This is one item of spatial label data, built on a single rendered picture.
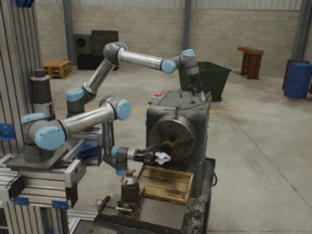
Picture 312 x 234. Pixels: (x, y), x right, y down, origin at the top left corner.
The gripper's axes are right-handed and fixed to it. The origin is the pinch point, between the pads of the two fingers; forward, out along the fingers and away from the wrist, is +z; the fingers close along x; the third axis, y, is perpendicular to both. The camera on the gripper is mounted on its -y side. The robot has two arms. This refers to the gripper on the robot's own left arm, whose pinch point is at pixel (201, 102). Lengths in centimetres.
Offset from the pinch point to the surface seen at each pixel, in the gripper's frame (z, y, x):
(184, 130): 13.7, 8.5, -14.3
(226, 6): -114, -1034, 10
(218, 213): 135, -62, -25
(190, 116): 10.2, -7.6, -11.8
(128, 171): 8, 67, -30
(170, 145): 17.7, 20.7, -22.6
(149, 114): 1.5, -6.8, -41.2
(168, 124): 7.6, 8.6, -23.7
